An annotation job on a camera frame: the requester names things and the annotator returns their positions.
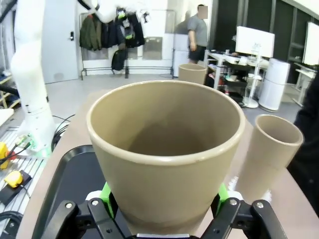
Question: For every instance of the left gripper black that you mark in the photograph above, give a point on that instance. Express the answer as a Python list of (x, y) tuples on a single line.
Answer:
[(126, 25)]

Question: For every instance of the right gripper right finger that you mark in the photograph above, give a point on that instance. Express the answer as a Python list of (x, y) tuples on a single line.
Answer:
[(231, 219)]

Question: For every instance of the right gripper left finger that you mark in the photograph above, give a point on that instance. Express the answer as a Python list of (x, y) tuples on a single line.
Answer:
[(99, 219)]

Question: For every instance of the beige tall cup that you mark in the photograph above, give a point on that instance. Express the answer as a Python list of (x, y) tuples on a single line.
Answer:
[(190, 77), (269, 159), (162, 189)]

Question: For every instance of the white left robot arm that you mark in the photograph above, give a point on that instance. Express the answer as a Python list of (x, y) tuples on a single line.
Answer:
[(27, 74)]

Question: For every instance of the black long jacket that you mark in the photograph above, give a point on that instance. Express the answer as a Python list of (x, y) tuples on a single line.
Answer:
[(137, 37)]

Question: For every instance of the navy jacket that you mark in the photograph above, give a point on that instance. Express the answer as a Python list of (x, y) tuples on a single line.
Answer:
[(108, 37)]

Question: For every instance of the olive brown jacket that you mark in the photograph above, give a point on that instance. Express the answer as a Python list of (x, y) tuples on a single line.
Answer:
[(98, 37)]

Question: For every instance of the black hanging backpack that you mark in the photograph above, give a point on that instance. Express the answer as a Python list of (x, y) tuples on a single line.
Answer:
[(119, 61)]

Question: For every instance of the white paper doily coaster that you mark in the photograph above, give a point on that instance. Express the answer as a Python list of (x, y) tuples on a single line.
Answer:
[(233, 181)]

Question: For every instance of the olive green jacket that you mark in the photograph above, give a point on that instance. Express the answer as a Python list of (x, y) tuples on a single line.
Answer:
[(87, 35)]

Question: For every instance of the dark blue serving tray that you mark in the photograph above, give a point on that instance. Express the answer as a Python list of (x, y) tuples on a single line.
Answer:
[(79, 174)]

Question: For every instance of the black door lock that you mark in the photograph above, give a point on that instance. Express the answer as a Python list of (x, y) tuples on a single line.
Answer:
[(72, 35)]

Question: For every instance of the small white fridge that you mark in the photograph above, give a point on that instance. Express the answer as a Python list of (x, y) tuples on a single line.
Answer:
[(180, 63)]

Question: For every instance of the person in grey shirt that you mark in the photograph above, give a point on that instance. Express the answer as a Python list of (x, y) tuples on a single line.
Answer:
[(198, 30)]

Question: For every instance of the light grey door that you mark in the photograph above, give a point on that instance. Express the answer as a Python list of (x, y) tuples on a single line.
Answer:
[(59, 57)]

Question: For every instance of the yellow pendant on black base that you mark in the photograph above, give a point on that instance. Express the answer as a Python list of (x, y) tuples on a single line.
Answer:
[(13, 179)]

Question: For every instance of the white office desk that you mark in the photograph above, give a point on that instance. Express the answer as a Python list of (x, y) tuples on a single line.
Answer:
[(217, 72)]

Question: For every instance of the person in black clothing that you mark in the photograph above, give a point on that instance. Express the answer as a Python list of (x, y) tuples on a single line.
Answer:
[(309, 139)]

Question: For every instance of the yellow emergency stop button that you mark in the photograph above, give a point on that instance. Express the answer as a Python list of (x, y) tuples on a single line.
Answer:
[(3, 154)]

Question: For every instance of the white rolling stand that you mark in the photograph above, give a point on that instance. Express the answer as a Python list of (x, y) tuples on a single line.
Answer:
[(250, 103)]

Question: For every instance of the white backed monitor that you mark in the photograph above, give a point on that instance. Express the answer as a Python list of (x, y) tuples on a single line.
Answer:
[(311, 42), (246, 39)]

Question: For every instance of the white air purifier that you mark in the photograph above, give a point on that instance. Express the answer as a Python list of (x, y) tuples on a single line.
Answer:
[(274, 84)]

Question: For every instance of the wooden shoe rack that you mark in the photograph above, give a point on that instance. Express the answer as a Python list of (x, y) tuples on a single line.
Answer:
[(3, 99)]

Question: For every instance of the grey wall board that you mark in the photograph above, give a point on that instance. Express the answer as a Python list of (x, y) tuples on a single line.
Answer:
[(172, 22)]

